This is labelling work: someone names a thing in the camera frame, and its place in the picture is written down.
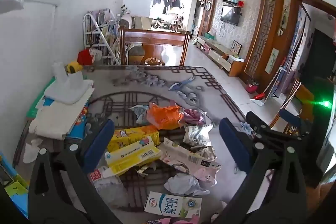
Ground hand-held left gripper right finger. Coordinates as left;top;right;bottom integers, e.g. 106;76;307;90
210;117;307;224

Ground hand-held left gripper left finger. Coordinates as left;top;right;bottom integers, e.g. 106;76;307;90
28;119;124;224

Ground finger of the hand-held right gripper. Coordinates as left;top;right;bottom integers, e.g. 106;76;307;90
279;109;315;138
246;112;289;146

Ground foil snack wrapper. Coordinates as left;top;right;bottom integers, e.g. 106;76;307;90
196;146;218;161

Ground yellow white barcode box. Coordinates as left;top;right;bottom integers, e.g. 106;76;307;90
104;140;162;177

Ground yellow cardboard box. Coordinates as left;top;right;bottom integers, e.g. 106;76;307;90
108;125;160;152

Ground silver foil wrapper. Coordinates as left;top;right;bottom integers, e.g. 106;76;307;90
183;123;214;147

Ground red-label clear packet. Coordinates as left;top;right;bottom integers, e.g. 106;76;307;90
88;166;129;209

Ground pink white carton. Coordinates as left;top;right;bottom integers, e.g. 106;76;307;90
157;138;221;186

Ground purple silver wrapper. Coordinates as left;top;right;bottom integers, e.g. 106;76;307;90
181;108;208;127

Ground white paper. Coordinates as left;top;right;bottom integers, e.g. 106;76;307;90
164;173;210;197

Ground orange plastic bag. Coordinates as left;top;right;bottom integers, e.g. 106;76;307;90
146;104;184;130

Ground white green milk carton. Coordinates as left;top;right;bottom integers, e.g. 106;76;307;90
144;191;202;219

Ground carved wooden chair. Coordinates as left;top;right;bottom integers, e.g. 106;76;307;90
268;78;315;135

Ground colourful children's book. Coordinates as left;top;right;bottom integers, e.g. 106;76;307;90
64;106;90;141

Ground red dustpan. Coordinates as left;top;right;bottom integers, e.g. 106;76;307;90
250;93;265;107

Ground short scroll painting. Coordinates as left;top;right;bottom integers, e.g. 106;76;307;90
265;48;280;75

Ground blue printed banner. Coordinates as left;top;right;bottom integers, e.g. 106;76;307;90
282;5;311;98

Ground yellow plush toy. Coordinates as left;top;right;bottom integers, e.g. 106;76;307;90
67;62;83;75

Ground red bag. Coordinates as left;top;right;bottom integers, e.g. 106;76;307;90
77;49;92;65

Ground diamond pattern framed picture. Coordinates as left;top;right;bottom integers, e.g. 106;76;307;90
231;40;243;54

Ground wooden television cabinet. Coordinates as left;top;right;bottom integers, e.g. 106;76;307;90
196;35;244;77

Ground blue green toy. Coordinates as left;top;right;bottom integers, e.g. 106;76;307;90
0;153;29;216

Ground pink packet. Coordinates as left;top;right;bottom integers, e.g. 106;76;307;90
146;215;200;224

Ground tall scroll painting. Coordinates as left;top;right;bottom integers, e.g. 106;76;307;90
278;0;292;37

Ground white metal book rack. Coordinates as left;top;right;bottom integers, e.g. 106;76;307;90
83;10;122;65

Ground plain wooden chair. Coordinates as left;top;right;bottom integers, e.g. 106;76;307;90
118;27;192;67

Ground white electric scooter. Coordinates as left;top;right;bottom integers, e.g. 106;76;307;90
152;18;176;29

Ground hanging clothes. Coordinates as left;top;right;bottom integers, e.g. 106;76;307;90
152;0;184;13

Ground wall television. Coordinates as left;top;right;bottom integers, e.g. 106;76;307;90
220;5;242;26

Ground white wall pipe casing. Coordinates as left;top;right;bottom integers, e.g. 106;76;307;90
0;0;59;14

